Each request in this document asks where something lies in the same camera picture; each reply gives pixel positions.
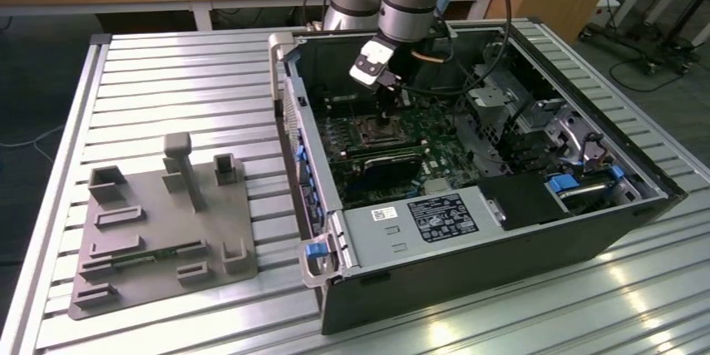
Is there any metal socket cover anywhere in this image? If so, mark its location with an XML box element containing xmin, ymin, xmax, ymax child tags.
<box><xmin>354</xmin><ymin>112</ymin><xmax>415</xmax><ymax>147</ymax></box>

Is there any silver CPU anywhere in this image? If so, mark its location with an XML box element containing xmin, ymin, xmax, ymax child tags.
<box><xmin>367</xmin><ymin>117</ymin><xmax>399</xmax><ymax>136</ymax></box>

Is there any CPU socket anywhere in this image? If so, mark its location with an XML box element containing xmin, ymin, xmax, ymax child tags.
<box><xmin>354</xmin><ymin>113</ymin><xmax>415</xmax><ymax>149</ymax></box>

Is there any metal drive cage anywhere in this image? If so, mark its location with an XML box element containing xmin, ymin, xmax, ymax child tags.
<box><xmin>452</xmin><ymin>38</ymin><xmax>568</xmax><ymax>177</ymax></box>

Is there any green motherboard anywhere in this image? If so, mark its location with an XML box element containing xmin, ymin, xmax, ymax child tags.
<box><xmin>310</xmin><ymin>91</ymin><xmax>484</xmax><ymax>211</ymax></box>

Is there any black graphics card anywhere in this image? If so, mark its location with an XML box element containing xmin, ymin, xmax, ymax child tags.
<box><xmin>346</xmin><ymin>151</ymin><xmax>426</xmax><ymax>202</ymax></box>

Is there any silver chipset heatsink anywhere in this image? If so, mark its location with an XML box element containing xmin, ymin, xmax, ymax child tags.
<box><xmin>425</xmin><ymin>177</ymin><xmax>457</xmax><ymax>193</ymax></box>

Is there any blue disk carrier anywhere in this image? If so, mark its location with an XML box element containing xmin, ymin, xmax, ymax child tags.
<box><xmin>545</xmin><ymin>175</ymin><xmax>582</xmax><ymax>199</ymax></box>

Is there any silver power supply unit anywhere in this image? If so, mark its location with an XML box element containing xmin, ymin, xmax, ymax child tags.
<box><xmin>339</xmin><ymin>186</ymin><xmax>510</xmax><ymax>271</ymax></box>

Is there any wheeled equipment stand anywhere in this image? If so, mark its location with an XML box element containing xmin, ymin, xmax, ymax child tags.
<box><xmin>576</xmin><ymin>0</ymin><xmax>710</xmax><ymax>77</ymax></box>

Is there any black open PC case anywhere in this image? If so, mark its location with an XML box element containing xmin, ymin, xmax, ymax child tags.
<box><xmin>266</xmin><ymin>17</ymin><xmax>690</xmax><ymax>338</ymax></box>

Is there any grey parts rack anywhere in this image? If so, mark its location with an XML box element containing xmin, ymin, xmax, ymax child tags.
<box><xmin>66</xmin><ymin>132</ymin><xmax>261</xmax><ymax>322</ymax></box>

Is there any green RAM stick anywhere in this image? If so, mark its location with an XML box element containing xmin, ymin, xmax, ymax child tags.
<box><xmin>114</xmin><ymin>248</ymin><xmax>182</xmax><ymax>267</ymax></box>

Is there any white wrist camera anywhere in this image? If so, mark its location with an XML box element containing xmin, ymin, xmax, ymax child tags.
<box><xmin>349</xmin><ymin>38</ymin><xmax>398</xmax><ymax>86</ymax></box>

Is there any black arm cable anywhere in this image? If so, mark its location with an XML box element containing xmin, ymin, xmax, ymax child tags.
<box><xmin>397</xmin><ymin>0</ymin><xmax>513</xmax><ymax>94</ymax></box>

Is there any black plastic duct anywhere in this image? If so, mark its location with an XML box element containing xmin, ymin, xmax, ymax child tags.
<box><xmin>477</xmin><ymin>172</ymin><xmax>574</xmax><ymax>232</ymax></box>

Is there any coloured wire bundle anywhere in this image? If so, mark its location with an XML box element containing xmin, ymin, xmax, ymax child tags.
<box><xmin>576</xmin><ymin>132</ymin><xmax>613</xmax><ymax>173</ymax></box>

